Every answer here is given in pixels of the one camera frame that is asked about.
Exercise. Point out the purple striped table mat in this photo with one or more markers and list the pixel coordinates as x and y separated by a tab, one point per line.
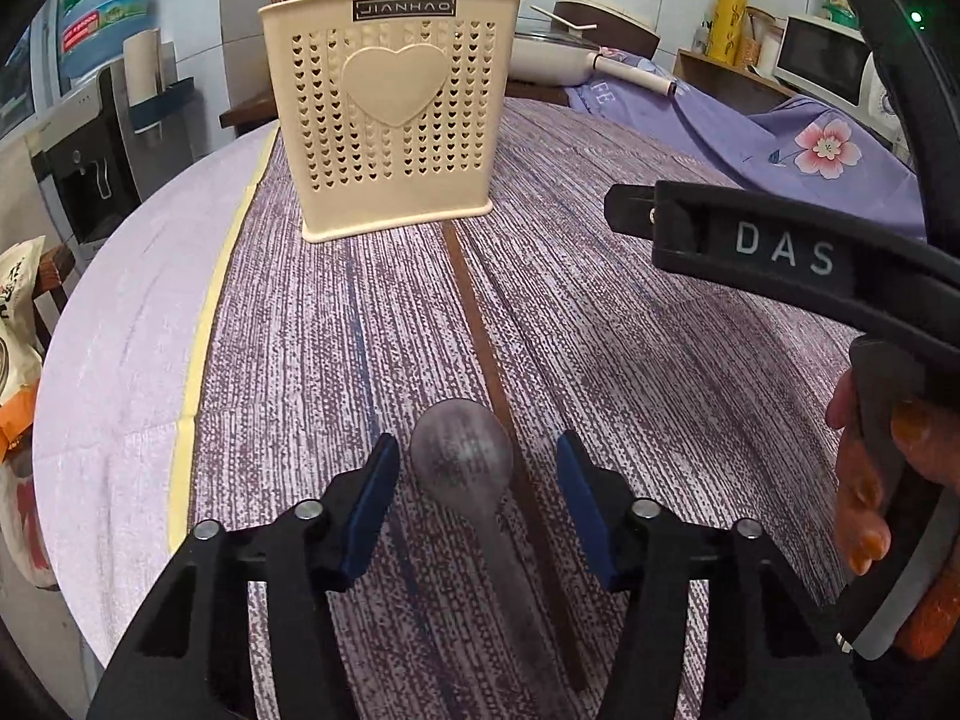
702	397

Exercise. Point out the green stacked cups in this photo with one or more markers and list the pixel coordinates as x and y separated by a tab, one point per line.
841	12

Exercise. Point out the white cooking pot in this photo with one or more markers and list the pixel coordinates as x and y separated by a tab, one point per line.
552	60

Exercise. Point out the purple floral cloth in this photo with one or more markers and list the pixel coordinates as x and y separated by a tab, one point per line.
802	149

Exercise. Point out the right hand orange nails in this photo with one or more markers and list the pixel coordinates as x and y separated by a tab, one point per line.
870	479

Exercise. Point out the snack bag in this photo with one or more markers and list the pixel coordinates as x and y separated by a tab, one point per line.
21	363

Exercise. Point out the yellow roll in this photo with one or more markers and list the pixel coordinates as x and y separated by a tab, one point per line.
726	31

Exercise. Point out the blue water bottle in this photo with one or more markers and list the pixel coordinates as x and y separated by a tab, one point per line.
91	33

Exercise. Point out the wooden side shelf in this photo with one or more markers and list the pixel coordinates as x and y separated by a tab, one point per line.
739	89

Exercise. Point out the brown rice cooker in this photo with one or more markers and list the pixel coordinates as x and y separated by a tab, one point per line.
605	23

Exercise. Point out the cream plastic utensil holder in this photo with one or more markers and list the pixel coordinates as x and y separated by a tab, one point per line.
389	109

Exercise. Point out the wooden stool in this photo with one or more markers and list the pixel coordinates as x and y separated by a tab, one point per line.
55	266

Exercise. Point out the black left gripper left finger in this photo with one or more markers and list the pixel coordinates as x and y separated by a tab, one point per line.
187	651

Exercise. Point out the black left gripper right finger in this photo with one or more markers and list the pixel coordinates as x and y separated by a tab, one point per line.
771	652

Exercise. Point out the reddish brown wooden chopstick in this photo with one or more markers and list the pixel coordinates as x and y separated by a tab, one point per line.
558	614

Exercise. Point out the white microwave oven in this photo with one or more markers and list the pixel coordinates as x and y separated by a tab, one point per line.
831	62

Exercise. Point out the water dispenser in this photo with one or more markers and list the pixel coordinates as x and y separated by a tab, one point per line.
98	157

